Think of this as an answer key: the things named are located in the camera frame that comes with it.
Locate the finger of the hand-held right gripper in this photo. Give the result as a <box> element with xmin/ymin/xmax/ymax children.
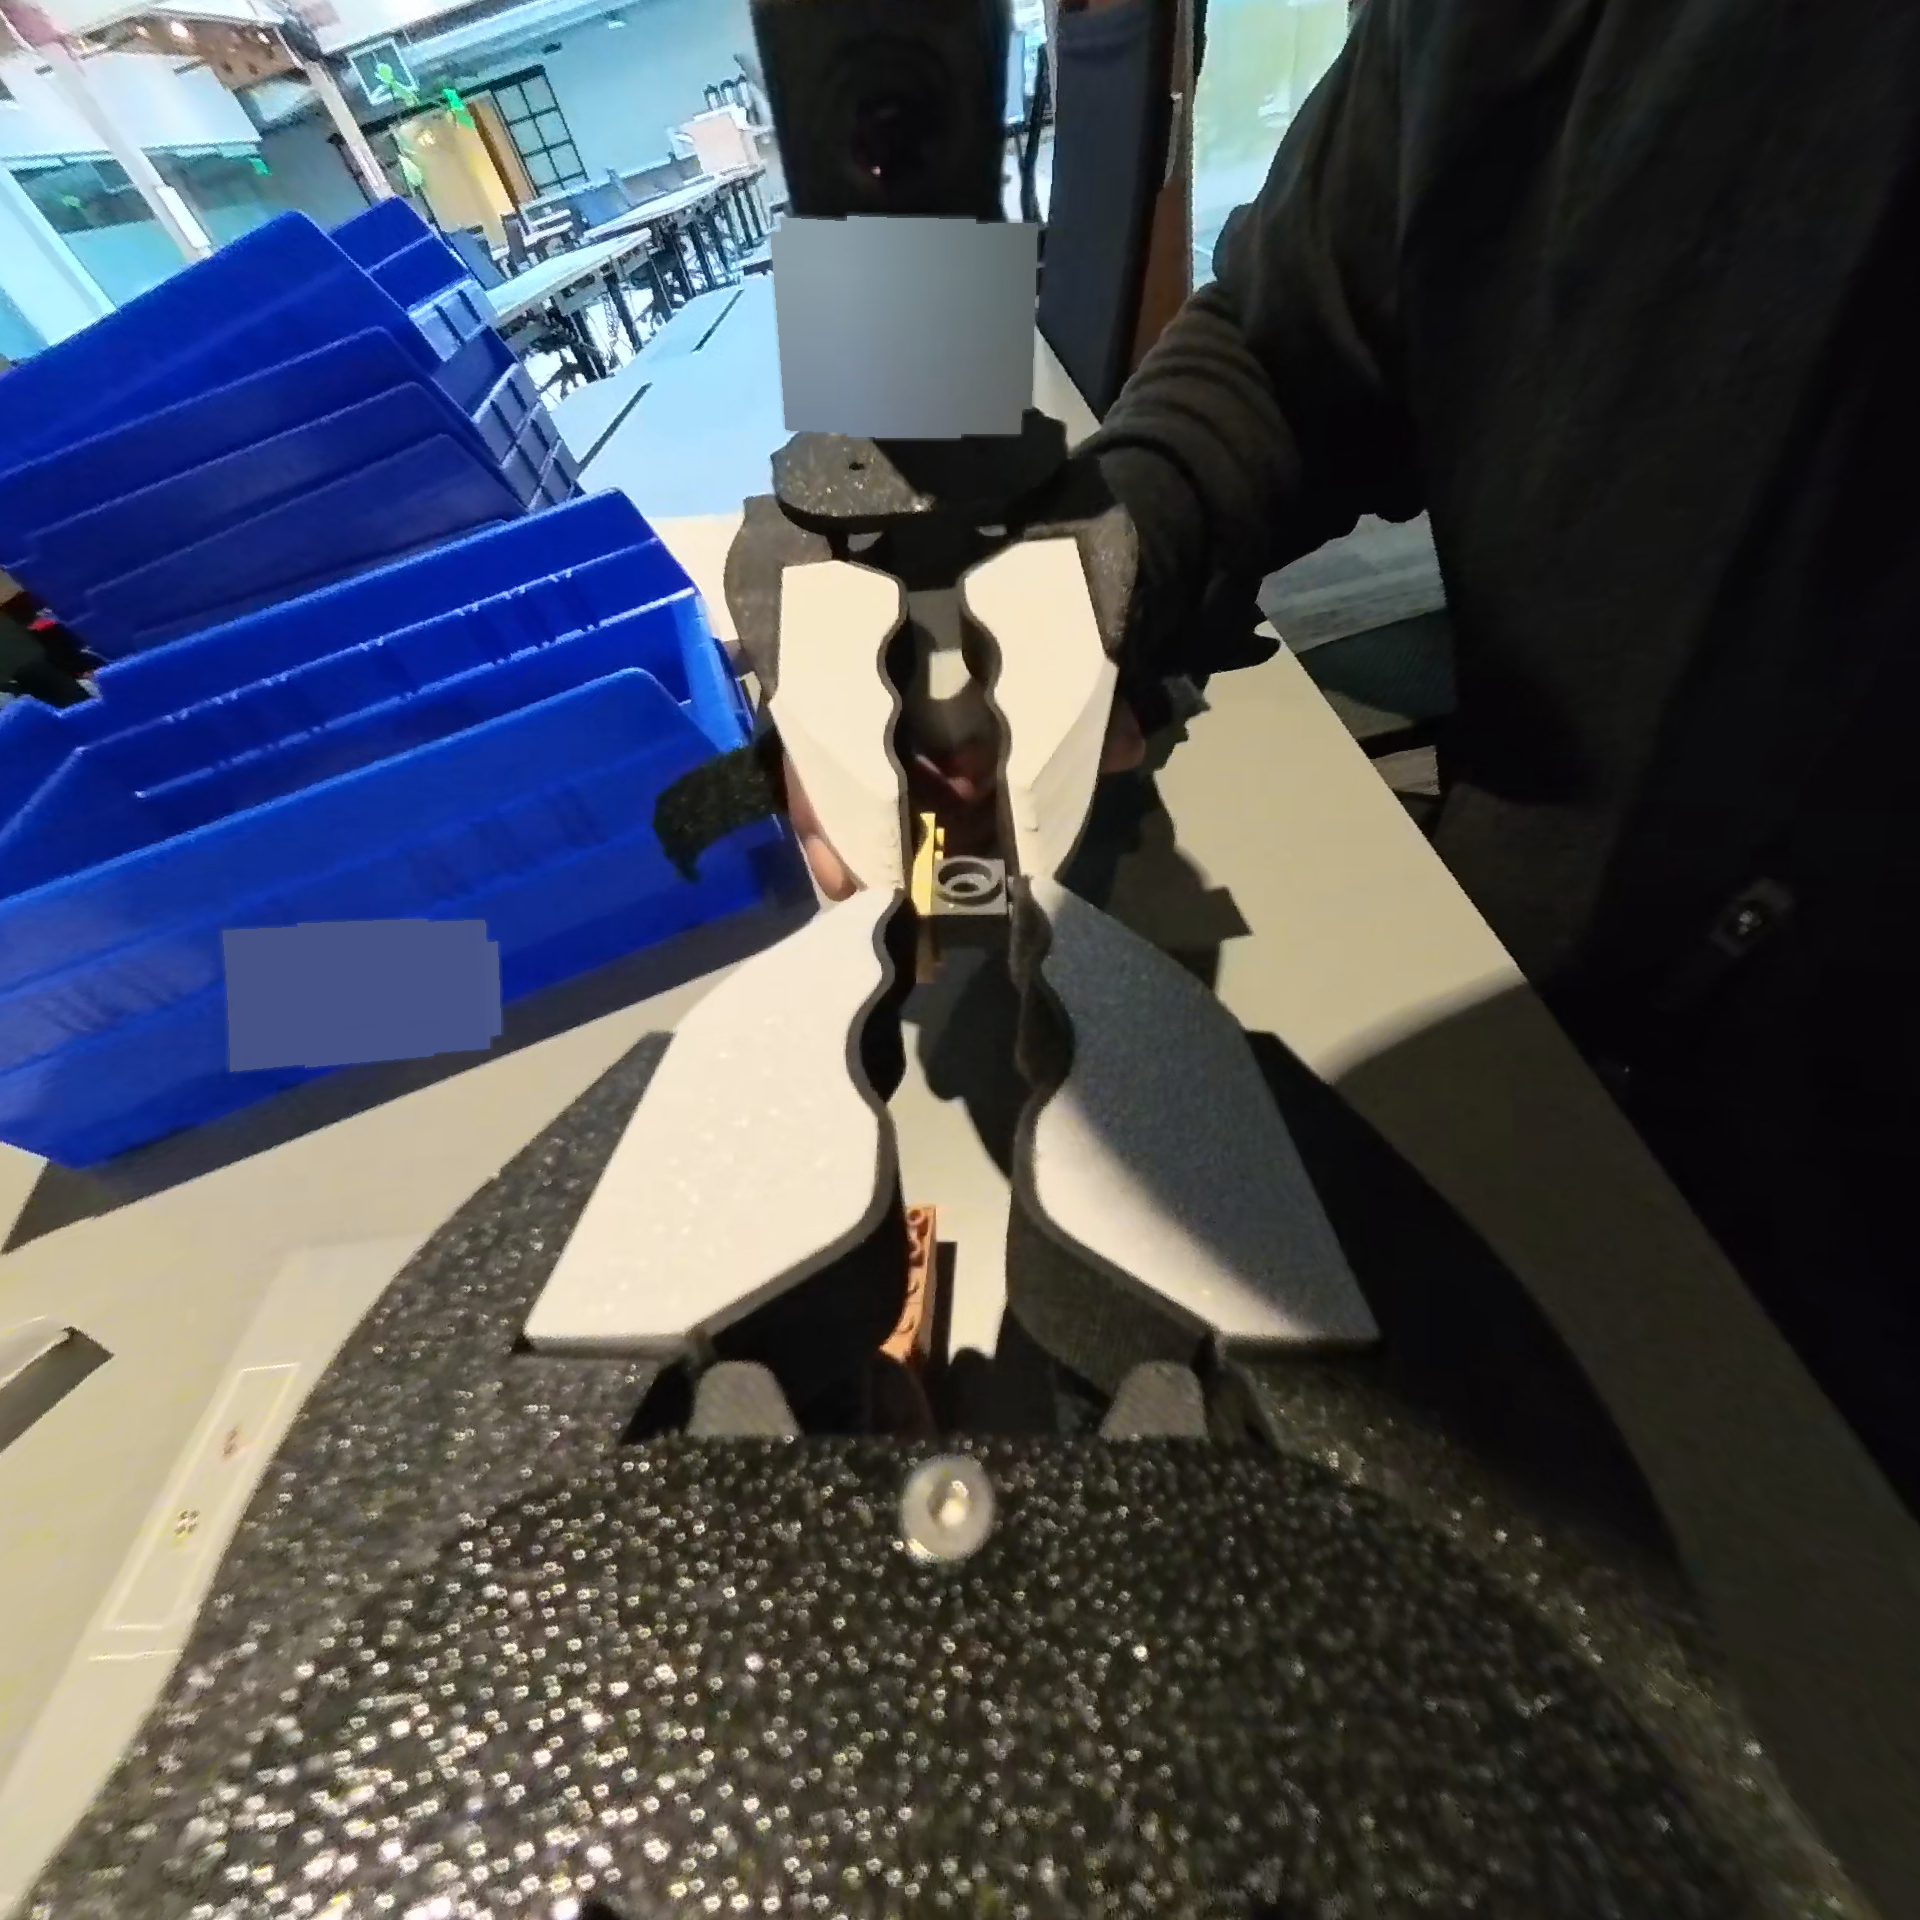
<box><xmin>775</xmin><ymin>561</ymin><xmax>921</xmax><ymax>902</ymax></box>
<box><xmin>964</xmin><ymin>527</ymin><xmax>1122</xmax><ymax>883</ymax></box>

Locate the grey desk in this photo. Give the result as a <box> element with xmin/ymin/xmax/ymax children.
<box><xmin>0</xmin><ymin>276</ymin><xmax>1920</xmax><ymax>1920</ymax></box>

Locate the orange toy brick assembly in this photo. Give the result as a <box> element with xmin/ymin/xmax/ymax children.
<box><xmin>883</xmin><ymin>1202</ymin><xmax>958</xmax><ymax>1370</ymax></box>

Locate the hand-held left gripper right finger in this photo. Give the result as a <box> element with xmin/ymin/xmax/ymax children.
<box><xmin>1008</xmin><ymin>883</ymin><xmax>1380</xmax><ymax>1352</ymax></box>

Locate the person's right forearm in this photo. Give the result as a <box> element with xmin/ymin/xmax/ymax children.
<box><xmin>1068</xmin><ymin>276</ymin><xmax>1451</xmax><ymax>722</ymax></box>

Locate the grey instruction booklet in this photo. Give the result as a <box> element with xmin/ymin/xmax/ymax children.
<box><xmin>0</xmin><ymin>1236</ymin><xmax>409</xmax><ymax>1771</ymax></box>

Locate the long grey table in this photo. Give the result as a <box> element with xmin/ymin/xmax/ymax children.
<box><xmin>486</xmin><ymin>171</ymin><xmax>775</xmax><ymax>383</ymax></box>

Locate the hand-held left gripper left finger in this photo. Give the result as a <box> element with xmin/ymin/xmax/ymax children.
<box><xmin>523</xmin><ymin>883</ymin><xmax>902</xmax><ymax>1359</ymax></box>

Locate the person's right hand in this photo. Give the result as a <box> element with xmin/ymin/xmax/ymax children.
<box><xmin>785</xmin><ymin>694</ymin><xmax>1152</xmax><ymax>906</ymax></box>

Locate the stack of blue storage bins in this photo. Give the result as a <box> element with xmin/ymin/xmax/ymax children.
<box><xmin>0</xmin><ymin>193</ymin><xmax>821</xmax><ymax>1169</ymax></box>

